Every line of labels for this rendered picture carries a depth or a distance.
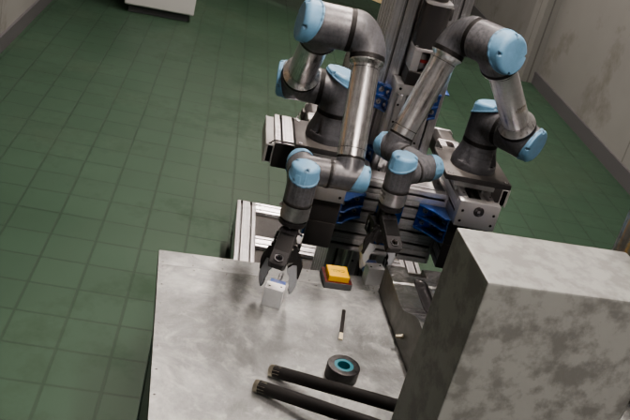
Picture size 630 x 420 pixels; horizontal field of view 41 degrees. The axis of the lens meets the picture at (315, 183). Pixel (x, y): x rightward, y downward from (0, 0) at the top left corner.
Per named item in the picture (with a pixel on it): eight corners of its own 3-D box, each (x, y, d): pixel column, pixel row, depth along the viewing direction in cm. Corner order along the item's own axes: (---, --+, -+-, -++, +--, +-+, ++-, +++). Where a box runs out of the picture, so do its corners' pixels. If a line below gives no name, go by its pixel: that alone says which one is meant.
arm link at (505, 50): (517, 127, 276) (484, 7, 235) (553, 146, 267) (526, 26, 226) (492, 152, 274) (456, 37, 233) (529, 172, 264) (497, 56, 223)
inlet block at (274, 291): (270, 279, 233) (275, 262, 230) (288, 284, 232) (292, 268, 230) (261, 304, 221) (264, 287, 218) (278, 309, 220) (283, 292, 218)
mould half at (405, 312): (378, 291, 241) (390, 250, 235) (462, 301, 246) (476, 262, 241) (420, 410, 196) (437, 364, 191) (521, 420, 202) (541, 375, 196)
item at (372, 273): (352, 260, 253) (356, 245, 251) (367, 262, 255) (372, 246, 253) (365, 284, 242) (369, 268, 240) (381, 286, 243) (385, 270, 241)
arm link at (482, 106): (478, 129, 284) (491, 92, 279) (509, 146, 276) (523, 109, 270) (456, 132, 276) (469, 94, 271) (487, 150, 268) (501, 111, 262)
